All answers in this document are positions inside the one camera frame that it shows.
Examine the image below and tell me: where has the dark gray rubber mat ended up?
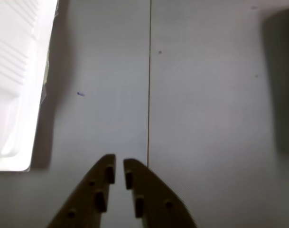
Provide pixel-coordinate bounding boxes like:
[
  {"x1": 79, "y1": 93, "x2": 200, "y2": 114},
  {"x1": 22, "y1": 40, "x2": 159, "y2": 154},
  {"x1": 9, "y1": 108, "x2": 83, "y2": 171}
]
[
  {"x1": 147, "y1": 0, "x2": 289, "y2": 228},
  {"x1": 0, "y1": 0, "x2": 151, "y2": 228}
]

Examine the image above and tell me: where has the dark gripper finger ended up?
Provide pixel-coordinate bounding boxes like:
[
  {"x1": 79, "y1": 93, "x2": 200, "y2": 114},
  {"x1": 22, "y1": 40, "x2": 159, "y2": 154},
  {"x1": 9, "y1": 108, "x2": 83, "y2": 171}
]
[
  {"x1": 47, "y1": 154, "x2": 116, "y2": 228},
  {"x1": 123, "y1": 158, "x2": 198, "y2": 228}
]

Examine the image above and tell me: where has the white sandwich pack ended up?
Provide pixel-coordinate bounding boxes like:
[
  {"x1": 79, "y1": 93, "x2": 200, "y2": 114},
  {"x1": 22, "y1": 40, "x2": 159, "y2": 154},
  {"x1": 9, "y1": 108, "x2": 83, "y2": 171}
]
[{"x1": 0, "y1": 0, "x2": 59, "y2": 172}]

